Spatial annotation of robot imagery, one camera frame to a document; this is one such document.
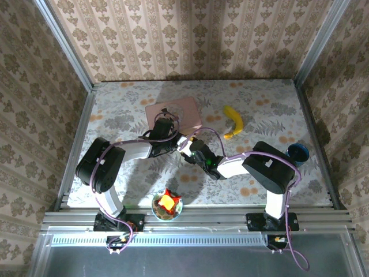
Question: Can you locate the pink box with cartoon print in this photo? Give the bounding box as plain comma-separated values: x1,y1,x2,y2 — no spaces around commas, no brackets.
144,96,203,136

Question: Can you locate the yellow banana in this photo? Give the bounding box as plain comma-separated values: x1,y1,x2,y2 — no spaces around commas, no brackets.
223,104,244,140

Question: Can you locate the red yellow toy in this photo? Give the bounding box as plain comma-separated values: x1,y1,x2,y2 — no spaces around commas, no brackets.
156,188,182,215

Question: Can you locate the patterned bowl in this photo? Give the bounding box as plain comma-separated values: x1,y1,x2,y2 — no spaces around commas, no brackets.
151,192,184,222

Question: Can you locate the blue cup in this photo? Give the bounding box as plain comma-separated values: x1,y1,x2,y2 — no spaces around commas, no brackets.
285,143,310,166

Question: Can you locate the grey metal sheet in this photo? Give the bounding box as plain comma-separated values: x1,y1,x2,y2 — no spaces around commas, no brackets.
28,230,366,277

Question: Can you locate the small black connector board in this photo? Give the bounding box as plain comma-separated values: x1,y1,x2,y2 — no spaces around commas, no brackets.
106,234,131,251
266,234,289,251

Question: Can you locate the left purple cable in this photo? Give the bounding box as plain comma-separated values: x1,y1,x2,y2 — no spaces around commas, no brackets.
91,111,181,254

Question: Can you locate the aluminium front rail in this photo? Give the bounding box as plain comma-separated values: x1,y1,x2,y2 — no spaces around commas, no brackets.
40,207,356,233

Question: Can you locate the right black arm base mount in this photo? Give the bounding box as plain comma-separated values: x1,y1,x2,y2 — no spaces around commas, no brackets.
246,212,300,232

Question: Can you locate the slotted grey cable duct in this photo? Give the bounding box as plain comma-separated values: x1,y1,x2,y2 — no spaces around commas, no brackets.
50,233,268,247

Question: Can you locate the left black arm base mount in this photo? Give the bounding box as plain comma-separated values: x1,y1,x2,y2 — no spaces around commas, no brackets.
92,212,145,232

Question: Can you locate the aluminium side rail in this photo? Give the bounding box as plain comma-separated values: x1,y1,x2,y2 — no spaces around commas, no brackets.
294,82,348,210
54,85,97,211

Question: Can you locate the aluminium corner post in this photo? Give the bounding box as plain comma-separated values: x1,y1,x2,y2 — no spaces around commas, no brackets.
33,0,95,91
293,0,350,87

